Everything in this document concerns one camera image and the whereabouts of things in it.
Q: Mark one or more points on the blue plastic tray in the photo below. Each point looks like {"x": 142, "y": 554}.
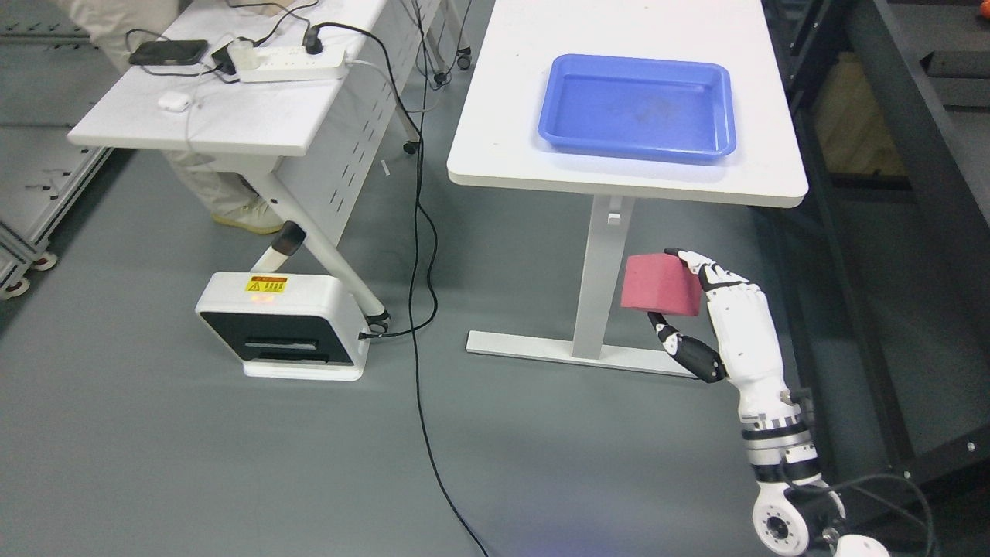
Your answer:
{"x": 647, "y": 109}

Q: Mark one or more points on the white earbuds case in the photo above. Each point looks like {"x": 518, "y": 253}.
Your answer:
{"x": 175, "y": 102}

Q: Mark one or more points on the pink foam block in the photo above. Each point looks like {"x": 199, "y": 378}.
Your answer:
{"x": 660, "y": 283}

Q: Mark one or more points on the white power strip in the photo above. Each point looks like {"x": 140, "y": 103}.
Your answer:
{"x": 269, "y": 65}

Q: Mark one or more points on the white desk with tray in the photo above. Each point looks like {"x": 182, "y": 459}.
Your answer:
{"x": 497, "y": 143}

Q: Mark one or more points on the black smartphone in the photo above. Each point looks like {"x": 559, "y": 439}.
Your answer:
{"x": 169, "y": 53}

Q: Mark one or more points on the white floor device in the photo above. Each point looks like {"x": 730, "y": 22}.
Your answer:
{"x": 307, "y": 327}

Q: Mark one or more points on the white folding side table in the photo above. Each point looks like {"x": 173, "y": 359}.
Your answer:
{"x": 305, "y": 146}

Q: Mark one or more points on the person in beige trousers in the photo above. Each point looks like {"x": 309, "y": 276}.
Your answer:
{"x": 229, "y": 199}

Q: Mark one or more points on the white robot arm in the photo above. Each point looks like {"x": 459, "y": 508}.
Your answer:
{"x": 795, "y": 511}

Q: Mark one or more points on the black metal shelf right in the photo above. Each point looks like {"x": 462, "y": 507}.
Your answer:
{"x": 884, "y": 266}

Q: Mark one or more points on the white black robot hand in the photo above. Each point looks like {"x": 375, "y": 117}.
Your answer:
{"x": 748, "y": 354}

